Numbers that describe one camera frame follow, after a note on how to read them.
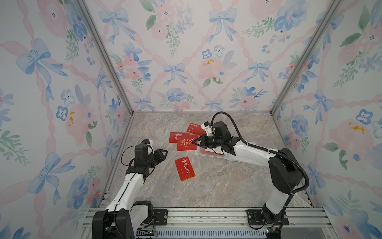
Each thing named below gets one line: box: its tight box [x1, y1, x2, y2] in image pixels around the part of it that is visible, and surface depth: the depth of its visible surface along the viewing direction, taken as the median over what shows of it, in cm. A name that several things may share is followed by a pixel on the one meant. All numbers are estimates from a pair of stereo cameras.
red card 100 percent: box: [174, 156, 196, 182], surface depth 92 cm
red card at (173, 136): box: [169, 132, 191, 143], surface depth 108 cm
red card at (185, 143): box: [177, 134, 199, 152], surface depth 87 cm
